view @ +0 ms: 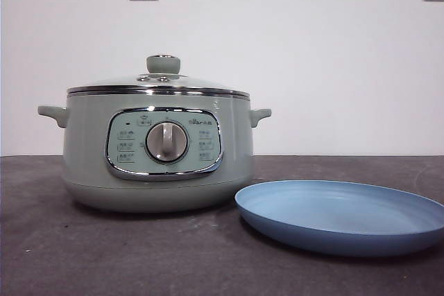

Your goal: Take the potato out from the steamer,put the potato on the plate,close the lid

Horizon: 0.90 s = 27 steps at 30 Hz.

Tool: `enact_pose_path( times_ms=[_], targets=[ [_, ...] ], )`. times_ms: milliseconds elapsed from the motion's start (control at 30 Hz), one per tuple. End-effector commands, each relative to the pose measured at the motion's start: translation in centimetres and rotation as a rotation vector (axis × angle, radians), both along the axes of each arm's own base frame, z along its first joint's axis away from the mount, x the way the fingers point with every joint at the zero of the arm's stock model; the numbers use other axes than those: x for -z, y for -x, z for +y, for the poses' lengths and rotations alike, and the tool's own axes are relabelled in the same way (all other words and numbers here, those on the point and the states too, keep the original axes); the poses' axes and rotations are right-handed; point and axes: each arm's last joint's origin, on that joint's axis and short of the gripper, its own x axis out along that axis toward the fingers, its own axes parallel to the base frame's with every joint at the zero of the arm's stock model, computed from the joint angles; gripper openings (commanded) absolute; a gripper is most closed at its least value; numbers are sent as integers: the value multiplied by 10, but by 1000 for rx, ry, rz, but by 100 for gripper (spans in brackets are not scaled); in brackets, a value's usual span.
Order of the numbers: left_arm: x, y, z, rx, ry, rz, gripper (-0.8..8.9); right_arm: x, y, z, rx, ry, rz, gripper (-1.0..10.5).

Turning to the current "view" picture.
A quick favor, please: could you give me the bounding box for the glass lid with green knob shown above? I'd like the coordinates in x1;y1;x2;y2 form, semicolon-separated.
66;54;250;98

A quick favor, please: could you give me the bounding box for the pale green electric steamer pot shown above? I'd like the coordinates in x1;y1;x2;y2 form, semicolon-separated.
37;91;273;214

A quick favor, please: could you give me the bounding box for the blue round plate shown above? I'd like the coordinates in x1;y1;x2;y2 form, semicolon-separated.
234;180;444;258

